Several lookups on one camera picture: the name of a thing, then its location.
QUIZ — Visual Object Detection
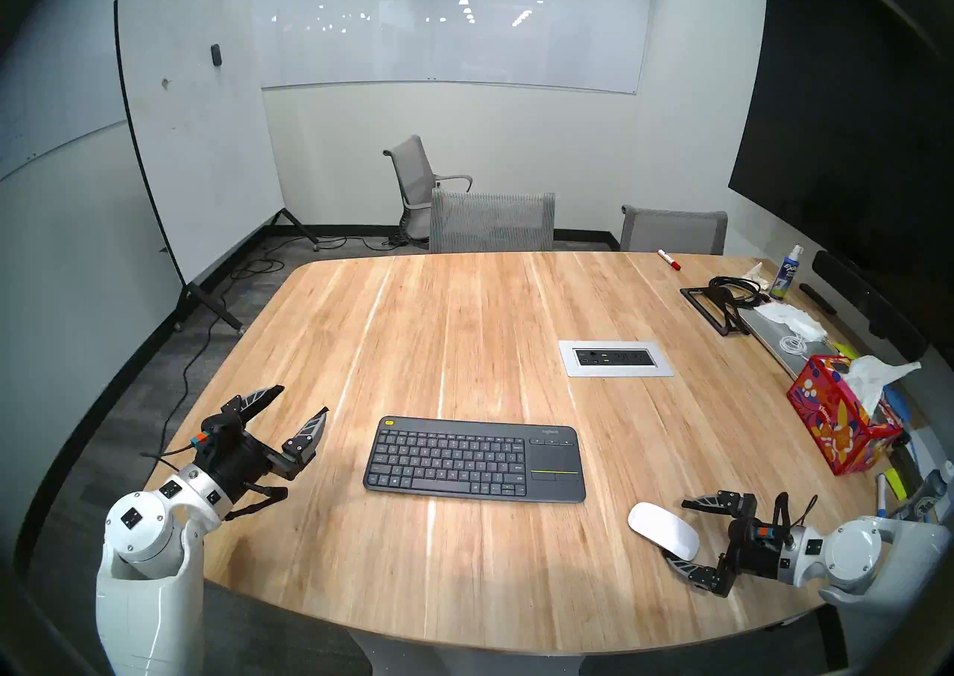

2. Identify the black video conference bar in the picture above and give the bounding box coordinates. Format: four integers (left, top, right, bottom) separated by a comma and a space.
811, 250, 930, 362

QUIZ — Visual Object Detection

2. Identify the silver table power outlet box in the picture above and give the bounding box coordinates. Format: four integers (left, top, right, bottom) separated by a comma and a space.
557, 340, 675, 378

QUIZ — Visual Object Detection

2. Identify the large black wall television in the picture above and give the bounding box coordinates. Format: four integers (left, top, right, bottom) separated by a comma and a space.
728, 0, 954, 295

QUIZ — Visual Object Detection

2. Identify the silver closed laptop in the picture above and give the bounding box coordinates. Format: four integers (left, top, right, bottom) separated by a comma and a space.
738, 306, 843, 381

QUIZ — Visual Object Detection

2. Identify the grey mesh office chair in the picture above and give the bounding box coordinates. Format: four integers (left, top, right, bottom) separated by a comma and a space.
620, 205, 729, 256
429, 189, 557, 253

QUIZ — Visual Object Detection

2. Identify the black laptop stand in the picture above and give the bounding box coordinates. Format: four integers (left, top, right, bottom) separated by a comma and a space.
680, 285, 754, 338

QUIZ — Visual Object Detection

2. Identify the glass wall whiteboard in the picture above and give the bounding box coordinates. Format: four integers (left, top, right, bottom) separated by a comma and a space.
0, 0, 221, 182
221, 0, 657, 95

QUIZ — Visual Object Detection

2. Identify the white computer mouse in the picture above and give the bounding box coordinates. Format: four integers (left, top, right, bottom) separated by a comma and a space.
628, 502, 701, 560

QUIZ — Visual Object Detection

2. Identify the large white facial tissue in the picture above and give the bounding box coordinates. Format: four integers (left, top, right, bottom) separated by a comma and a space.
846, 354, 923, 418

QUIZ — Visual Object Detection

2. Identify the white mobile whiteboard on stand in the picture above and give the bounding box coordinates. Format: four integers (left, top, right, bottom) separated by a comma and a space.
113, 0, 321, 334

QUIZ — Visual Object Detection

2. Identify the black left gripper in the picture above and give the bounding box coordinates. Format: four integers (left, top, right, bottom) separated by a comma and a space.
195, 385, 330, 504

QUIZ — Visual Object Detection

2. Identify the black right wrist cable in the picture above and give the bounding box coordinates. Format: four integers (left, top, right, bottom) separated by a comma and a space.
771, 492, 821, 534

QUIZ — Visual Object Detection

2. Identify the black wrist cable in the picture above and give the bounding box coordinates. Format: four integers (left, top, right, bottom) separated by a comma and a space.
222, 483, 289, 521
771, 492, 821, 534

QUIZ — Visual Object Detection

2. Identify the whiteboard cleaner spray bottle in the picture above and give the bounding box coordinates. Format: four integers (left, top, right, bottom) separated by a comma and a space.
771, 244, 805, 300

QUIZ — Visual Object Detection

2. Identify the black floor cable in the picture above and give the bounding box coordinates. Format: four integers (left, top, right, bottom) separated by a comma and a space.
153, 256, 288, 470

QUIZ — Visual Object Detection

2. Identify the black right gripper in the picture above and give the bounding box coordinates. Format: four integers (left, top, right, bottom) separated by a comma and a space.
662, 491, 783, 597

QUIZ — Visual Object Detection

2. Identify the red floral tissue box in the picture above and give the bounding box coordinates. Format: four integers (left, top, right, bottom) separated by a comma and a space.
786, 354, 904, 476

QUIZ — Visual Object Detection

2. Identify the dark grey touchpad keyboard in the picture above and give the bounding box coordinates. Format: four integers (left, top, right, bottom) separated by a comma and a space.
363, 416, 587, 505

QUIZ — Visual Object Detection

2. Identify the grey armrest office chair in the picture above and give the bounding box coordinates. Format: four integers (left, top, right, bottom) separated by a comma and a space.
383, 134, 474, 244

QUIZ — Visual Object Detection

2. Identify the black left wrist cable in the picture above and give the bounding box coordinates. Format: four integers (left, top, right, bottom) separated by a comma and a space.
222, 483, 289, 521

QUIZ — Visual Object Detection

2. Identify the white paper sheet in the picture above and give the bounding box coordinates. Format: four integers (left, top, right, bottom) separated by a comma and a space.
906, 425, 951, 485

